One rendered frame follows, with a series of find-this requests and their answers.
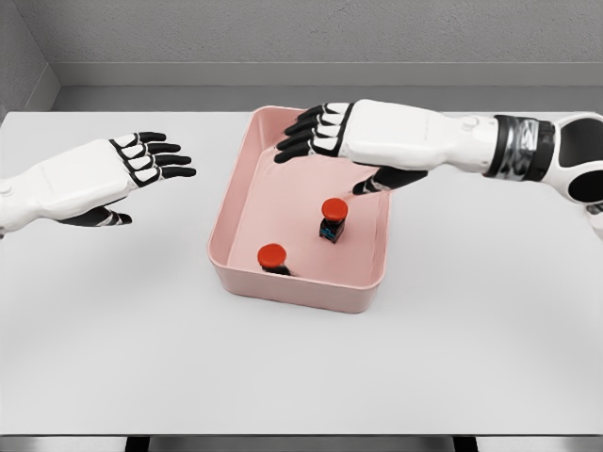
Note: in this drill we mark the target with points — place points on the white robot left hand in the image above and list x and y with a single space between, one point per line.
89 176

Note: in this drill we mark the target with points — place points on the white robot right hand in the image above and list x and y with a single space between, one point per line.
386 134

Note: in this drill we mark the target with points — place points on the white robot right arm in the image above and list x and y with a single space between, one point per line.
518 146

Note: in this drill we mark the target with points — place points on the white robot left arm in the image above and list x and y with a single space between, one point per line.
19 200

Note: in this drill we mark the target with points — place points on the pink rectangular basket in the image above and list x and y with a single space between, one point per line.
301 212

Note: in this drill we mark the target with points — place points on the red button industrial switch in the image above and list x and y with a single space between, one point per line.
273 259
333 219

